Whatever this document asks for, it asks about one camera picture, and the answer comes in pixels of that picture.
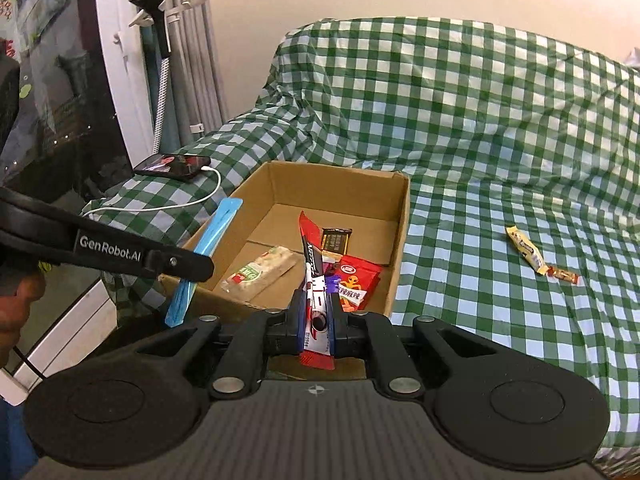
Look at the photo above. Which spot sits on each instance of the white window frame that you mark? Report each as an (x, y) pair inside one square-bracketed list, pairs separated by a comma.
[(125, 60)]

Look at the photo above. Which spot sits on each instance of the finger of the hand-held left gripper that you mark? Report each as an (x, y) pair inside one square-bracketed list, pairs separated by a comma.
[(192, 266)]

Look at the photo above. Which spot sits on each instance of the black smartphone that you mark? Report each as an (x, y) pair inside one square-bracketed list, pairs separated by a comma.
[(172, 166)]

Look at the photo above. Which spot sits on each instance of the grey curtain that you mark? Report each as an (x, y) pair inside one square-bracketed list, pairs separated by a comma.
[(200, 50)]

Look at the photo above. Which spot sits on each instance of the person's left hand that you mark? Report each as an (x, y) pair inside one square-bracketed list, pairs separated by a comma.
[(17, 310)]

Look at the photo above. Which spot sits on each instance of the red white blue snack bar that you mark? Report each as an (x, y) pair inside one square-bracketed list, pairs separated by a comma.
[(316, 320)]

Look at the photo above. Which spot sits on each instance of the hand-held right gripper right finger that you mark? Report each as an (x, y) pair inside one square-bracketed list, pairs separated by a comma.
[(341, 332)]

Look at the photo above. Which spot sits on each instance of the green and white snack packet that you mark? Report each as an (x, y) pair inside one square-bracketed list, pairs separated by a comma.
[(257, 271)]

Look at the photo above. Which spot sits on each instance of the brown cardboard box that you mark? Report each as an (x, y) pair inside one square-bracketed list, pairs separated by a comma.
[(320, 185)]

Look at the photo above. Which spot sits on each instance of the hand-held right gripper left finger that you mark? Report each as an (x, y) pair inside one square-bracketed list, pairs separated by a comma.
[(296, 320)]

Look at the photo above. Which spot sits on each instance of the small orange snack bar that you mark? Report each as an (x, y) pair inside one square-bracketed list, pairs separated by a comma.
[(562, 274)]

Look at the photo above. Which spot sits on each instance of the purple snack bar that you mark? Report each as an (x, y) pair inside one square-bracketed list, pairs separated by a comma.
[(331, 276)]

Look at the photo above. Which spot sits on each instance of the dark brown chocolate packet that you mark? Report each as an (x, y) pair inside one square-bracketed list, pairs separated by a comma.
[(336, 241)]

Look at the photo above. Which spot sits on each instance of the light blue snack packet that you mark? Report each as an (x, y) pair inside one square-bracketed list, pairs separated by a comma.
[(220, 225)]

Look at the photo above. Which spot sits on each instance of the cream yellow snack bar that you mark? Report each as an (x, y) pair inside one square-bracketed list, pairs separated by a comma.
[(525, 250)]

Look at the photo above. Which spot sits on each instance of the green checked blanket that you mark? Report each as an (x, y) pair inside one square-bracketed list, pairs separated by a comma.
[(475, 125)]

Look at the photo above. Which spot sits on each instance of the black garment steamer head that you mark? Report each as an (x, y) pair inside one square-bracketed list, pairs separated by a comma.
[(150, 2)]

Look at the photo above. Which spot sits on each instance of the white curtain clip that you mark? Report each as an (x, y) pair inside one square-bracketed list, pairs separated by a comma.
[(197, 127)]

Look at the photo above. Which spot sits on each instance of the red packet with orange figure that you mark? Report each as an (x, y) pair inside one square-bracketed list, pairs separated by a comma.
[(357, 285)]

